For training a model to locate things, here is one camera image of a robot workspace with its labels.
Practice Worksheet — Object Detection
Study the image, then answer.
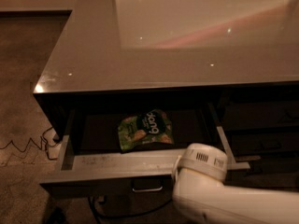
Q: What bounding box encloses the grey power strip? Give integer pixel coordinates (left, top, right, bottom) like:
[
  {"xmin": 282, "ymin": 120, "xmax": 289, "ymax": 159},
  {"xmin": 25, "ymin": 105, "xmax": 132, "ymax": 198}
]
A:
[{"xmin": 93, "ymin": 196, "xmax": 107, "ymax": 204}]

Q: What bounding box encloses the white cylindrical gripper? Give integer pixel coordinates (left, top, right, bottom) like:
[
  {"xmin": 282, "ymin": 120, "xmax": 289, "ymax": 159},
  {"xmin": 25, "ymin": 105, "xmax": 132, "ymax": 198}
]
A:
[{"xmin": 173, "ymin": 143, "xmax": 228, "ymax": 181}]

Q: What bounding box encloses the dark cabinet with glossy top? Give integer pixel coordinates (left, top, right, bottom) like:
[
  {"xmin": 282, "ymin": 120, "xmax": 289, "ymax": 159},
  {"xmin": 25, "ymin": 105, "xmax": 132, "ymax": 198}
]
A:
[{"xmin": 32, "ymin": 0, "xmax": 299, "ymax": 161}]

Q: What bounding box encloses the drawer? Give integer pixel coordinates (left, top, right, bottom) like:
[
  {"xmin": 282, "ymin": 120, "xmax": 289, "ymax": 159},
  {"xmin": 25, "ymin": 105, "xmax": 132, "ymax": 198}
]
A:
[
  {"xmin": 221, "ymin": 101, "xmax": 299, "ymax": 131},
  {"xmin": 41, "ymin": 104, "xmax": 249, "ymax": 199},
  {"xmin": 230, "ymin": 132, "xmax": 299, "ymax": 156}
]

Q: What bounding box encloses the thick black floor cable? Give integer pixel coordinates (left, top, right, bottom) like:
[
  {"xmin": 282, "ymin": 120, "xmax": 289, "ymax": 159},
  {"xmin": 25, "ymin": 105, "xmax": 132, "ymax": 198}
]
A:
[{"xmin": 87, "ymin": 195, "xmax": 174, "ymax": 224}]

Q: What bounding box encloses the green snack bag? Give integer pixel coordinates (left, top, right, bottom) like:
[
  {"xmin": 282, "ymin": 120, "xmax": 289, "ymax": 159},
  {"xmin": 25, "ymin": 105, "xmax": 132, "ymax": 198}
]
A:
[{"xmin": 118, "ymin": 109, "xmax": 174, "ymax": 152}]

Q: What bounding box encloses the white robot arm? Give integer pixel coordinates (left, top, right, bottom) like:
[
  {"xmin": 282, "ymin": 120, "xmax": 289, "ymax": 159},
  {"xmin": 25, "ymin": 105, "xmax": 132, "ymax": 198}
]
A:
[{"xmin": 172, "ymin": 143, "xmax": 299, "ymax": 224}]

